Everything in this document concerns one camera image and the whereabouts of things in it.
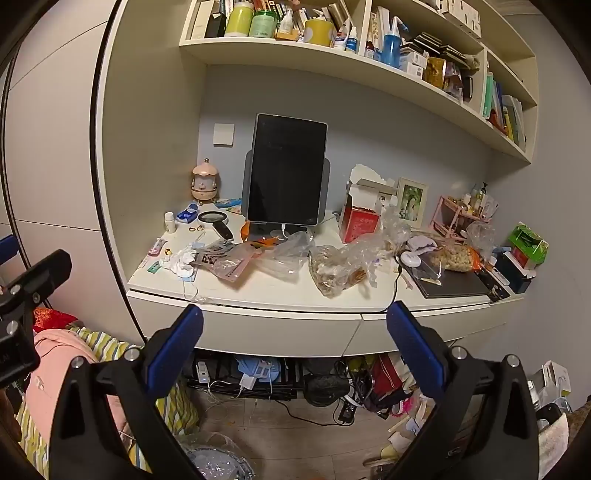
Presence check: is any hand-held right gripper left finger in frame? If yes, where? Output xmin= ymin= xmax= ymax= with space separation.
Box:
xmin=48 ymin=304 xmax=204 ymax=480

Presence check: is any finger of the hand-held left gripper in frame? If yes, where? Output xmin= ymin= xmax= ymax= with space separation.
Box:
xmin=0 ymin=234 xmax=19 ymax=267
xmin=0 ymin=250 xmax=73 ymax=333

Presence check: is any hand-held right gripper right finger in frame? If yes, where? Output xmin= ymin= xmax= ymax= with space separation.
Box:
xmin=387 ymin=301 xmax=541 ymax=480

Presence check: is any printed plastic bag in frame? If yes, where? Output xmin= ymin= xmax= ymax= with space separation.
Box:
xmin=191 ymin=240 xmax=259 ymax=282

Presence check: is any clear snack-filled plastic bag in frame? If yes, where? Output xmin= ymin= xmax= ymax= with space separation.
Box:
xmin=308 ymin=233 xmax=386 ymax=300

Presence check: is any round trash bin with liner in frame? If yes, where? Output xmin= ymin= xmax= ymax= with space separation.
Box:
xmin=178 ymin=431 xmax=256 ymax=480

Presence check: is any pink cloth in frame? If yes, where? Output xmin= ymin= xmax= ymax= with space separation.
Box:
xmin=23 ymin=329 xmax=127 ymax=462

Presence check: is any red bag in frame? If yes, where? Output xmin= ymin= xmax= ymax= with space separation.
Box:
xmin=369 ymin=355 xmax=403 ymax=403

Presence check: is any red patterned cloth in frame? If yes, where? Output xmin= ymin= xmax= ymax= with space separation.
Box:
xmin=32 ymin=308 xmax=79 ymax=331

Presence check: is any striped blanket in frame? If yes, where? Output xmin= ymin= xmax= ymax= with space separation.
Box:
xmin=16 ymin=325 xmax=201 ymax=480

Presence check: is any black notebook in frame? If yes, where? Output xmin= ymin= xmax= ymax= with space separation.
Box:
xmin=413 ymin=265 xmax=493 ymax=300

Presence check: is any blue fabric pouch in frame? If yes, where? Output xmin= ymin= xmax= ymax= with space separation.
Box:
xmin=235 ymin=355 xmax=283 ymax=384

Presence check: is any crumpled white tissue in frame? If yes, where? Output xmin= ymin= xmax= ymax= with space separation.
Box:
xmin=168 ymin=247 xmax=200 ymax=278

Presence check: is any black round item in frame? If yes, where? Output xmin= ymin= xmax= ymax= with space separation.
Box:
xmin=305 ymin=374 xmax=350 ymax=407

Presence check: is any clear bag of peanuts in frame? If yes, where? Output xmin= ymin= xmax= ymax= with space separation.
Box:
xmin=427 ymin=222 xmax=484 ymax=278

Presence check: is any crumpled clear plastic bag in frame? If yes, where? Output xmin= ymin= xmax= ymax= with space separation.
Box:
xmin=379 ymin=208 xmax=417 ymax=253

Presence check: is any black box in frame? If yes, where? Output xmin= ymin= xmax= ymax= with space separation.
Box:
xmin=496 ymin=251 xmax=537 ymax=294

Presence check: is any orange paper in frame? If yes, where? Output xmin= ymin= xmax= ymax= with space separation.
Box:
xmin=240 ymin=222 xmax=279 ymax=246

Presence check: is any black magnifying glass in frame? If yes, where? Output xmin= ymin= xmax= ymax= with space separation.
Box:
xmin=198 ymin=211 xmax=234 ymax=241

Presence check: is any pink desk rack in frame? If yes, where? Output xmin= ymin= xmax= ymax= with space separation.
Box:
xmin=429 ymin=195 xmax=493 ymax=241

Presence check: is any red cardboard box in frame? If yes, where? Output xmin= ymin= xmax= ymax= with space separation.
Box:
xmin=339 ymin=164 xmax=399 ymax=244

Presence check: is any white paper bag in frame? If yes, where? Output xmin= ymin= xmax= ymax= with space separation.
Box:
xmin=526 ymin=360 xmax=574 ymax=411

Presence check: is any empty clear plastic bag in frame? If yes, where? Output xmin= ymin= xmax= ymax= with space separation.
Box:
xmin=270 ymin=231 xmax=315 ymax=280

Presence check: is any green box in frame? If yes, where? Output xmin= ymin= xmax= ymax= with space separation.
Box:
xmin=508 ymin=222 xmax=550 ymax=270

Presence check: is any pink lantern lamp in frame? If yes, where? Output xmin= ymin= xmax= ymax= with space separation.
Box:
xmin=191 ymin=158 xmax=221 ymax=205

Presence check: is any black tablet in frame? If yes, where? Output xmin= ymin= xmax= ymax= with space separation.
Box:
xmin=247 ymin=113 xmax=328 ymax=226

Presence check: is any row of upright books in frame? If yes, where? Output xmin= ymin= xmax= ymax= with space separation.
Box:
xmin=482 ymin=74 xmax=527 ymax=149

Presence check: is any gold packet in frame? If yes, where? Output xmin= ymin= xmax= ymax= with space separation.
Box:
xmin=425 ymin=58 xmax=447 ymax=89

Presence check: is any small black carton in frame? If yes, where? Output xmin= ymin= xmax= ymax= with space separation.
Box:
xmin=205 ymin=11 xmax=227 ymax=39

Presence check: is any stack of black cases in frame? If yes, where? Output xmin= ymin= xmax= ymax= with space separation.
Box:
xmin=406 ymin=32 xmax=468 ymax=62

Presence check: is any blue spray bottle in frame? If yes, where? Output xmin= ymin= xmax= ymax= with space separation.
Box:
xmin=381 ymin=18 xmax=408 ymax=68

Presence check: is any yellow-green canister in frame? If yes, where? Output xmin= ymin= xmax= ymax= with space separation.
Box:
xmin=225 ymin=2 xmax=255 ymax=38

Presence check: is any green canister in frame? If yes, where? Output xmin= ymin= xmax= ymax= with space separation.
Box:
xmin=249 ymin=10 xmax=280 ymax=39

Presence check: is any yellow mug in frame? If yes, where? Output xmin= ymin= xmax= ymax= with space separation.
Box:
xmin=305 ymin=18 xmax=336 ymax=47

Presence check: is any stack of white cartons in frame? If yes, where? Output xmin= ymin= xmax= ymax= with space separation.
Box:
xmin=436 ymin=0 xmax=482 ymax=36

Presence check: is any black cable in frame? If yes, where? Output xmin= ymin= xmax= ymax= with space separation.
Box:
xmin=382 ymin=264 xmax=403 ymax=315

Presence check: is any white photo frame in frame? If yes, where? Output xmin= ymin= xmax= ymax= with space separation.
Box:
xmin=396 ymin=178 xmax=428 ymax=227

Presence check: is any white charging cable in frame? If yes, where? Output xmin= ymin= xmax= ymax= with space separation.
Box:
xmin=277 ymin=211 xmax=342 ymax=239

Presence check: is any white wall shelf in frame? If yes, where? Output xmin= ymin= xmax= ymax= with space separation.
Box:
xmin=178 ymin=0 xmax=540 ymax=164

